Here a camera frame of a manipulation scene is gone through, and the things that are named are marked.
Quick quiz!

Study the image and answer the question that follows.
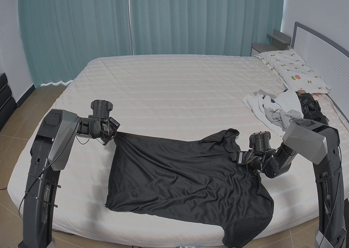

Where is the black chest of drawers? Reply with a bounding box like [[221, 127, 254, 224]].
[[0, 72, 16, 131]]

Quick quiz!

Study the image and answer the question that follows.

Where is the grey bedside table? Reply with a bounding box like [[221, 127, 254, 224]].
[[251, 29, 291, 56]]

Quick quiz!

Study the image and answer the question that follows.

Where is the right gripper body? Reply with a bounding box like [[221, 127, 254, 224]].
[[237, 150, 258, 170]]

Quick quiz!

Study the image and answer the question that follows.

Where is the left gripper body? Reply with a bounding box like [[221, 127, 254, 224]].
[[101, 117, 121, 139]]

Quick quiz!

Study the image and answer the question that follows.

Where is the white printed pillow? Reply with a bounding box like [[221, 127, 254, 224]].
[[254, 48, 331, 95]]

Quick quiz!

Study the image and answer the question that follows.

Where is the black T-shirt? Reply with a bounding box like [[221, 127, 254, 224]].
[[105, 128, 274, 248]]

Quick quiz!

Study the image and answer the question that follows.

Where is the blue-green curtain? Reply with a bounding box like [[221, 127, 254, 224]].
[[18, 0, 134, 89], [128, 0, 285, 57]]

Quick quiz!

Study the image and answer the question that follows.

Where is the pile of clothes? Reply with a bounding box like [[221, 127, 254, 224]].
[[242, 89, 304, 137]]

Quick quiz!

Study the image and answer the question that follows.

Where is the bed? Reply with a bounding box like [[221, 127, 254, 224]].
[[7, 21, 349, 248]]

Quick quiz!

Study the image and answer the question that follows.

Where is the black shiny garment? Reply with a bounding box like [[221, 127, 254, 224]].
[[296, 91, 330, 126]]

